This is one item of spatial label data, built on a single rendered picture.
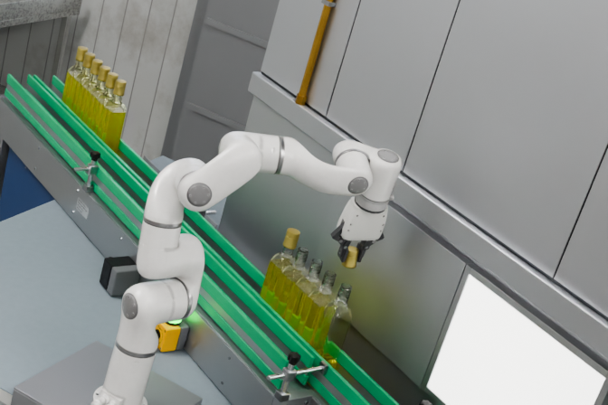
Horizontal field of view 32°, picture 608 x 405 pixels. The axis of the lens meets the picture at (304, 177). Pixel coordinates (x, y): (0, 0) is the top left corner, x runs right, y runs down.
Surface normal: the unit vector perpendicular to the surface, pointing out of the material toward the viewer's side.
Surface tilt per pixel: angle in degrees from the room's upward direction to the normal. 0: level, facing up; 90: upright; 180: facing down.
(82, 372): 3
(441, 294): 90
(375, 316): 90
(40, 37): 90
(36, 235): 0
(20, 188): 90
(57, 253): 0
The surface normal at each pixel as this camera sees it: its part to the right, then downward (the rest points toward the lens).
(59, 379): 0.29, -0.90
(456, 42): -0.78, 0.03
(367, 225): 0.25, 0.62
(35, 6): 0.87, 0.39
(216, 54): -0.42, 0.24
